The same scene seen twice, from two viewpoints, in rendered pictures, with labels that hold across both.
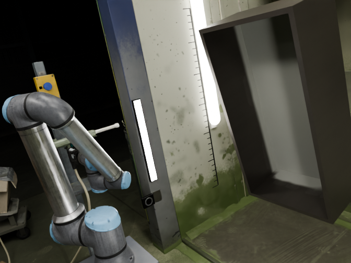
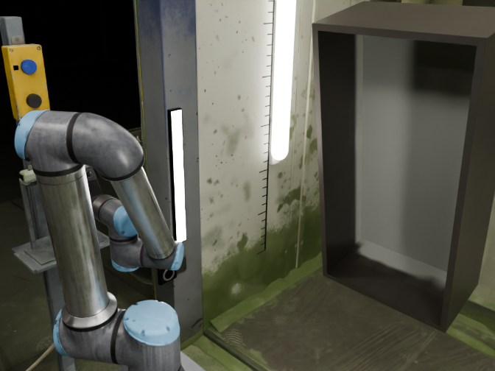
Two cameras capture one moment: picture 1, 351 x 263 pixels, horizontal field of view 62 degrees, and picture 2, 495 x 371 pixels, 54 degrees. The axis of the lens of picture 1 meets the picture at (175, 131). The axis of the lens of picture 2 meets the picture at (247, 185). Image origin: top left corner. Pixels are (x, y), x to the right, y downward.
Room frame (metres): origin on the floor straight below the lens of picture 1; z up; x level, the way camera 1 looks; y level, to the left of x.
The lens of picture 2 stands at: (0.08, 0.41, 1.75)
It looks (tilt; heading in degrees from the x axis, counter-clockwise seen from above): 23 degrees down; 346
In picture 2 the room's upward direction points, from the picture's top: 1 degrees clockwise
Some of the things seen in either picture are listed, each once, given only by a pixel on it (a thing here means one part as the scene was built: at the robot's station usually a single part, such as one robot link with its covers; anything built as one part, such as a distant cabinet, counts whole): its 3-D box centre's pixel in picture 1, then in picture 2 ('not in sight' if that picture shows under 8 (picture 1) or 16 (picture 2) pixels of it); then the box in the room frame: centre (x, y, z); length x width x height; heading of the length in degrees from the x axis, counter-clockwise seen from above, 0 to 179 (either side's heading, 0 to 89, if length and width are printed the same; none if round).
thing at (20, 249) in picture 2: (79, 187); (62, 246); (1.88, 0.71, 0.78); 0.31 x 0.23 x 0.01; 123
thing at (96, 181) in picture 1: (99, 180); (127, 249); (1.49, 0.45, 0.96); 0.12 x 0.09 x 0.12; 67
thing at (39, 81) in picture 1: (49, 95); (26, 82); (1.95, 0.76, 1.42); 0.12 x 0.06 x 0.26; 123
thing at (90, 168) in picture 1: (92, 160); (121, 218); (1.50, 0.47, 1.07); 0.12 x 0.09 x 0.10; 33
